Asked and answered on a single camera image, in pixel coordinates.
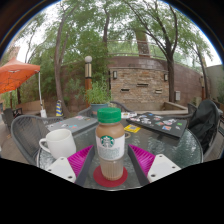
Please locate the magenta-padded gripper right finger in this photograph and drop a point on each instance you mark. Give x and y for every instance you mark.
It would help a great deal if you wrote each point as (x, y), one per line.
(143, 160)

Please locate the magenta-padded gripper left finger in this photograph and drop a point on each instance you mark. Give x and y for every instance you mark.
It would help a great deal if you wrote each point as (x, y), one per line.
(80, 160)

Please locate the green-capped coffee drink bottle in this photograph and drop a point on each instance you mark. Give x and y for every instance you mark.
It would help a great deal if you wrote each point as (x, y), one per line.
(110, 146)

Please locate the white ceramic mug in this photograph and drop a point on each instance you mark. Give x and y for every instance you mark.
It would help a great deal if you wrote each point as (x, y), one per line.
(61, 143)

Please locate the small yellow card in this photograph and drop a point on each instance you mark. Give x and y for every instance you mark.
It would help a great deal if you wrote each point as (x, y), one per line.
(132, 128)

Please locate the flat round red coaster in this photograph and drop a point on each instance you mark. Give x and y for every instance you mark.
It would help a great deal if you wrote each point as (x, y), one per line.
(110, 183)

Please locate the grey laptop with stickers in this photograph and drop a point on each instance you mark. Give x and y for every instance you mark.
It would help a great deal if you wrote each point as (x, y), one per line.
(73, 122)

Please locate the black laptop with stickers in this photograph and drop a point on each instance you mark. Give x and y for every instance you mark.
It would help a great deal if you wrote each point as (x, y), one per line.
(158, 124)

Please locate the white sticker sheet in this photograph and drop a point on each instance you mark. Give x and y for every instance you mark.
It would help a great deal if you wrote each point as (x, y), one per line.
(128, 115)

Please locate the grey wicker chair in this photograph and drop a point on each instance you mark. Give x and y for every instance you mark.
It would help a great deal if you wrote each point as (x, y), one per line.
(85, 111)
(213, 150)
(26, 133)

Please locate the blue and yellow striped cone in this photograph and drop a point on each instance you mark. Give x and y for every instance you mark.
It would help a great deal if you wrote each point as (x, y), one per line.
(59, 109)

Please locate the green plant in blue pot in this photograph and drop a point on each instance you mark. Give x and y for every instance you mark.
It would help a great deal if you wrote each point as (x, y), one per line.
(98, 96)

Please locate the black jacket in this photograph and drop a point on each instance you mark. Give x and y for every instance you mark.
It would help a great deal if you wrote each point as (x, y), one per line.
(203, 123)

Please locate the group of dark patio chairs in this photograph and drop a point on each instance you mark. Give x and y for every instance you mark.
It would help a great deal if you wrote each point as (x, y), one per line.
(10, 116)

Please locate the orange patio umbrella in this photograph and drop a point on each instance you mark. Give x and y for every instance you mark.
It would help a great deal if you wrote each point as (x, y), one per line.
(16, 75)

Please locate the grey wall utility box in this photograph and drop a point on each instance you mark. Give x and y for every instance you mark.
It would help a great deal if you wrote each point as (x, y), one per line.
(177, 95)

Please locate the globe-topped lamp post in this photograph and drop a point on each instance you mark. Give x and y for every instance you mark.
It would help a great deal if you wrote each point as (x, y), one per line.
(88, 80)

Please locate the black wall lamp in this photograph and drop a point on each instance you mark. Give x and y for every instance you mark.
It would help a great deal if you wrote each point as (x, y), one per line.
(115, 75)
(166, 77)

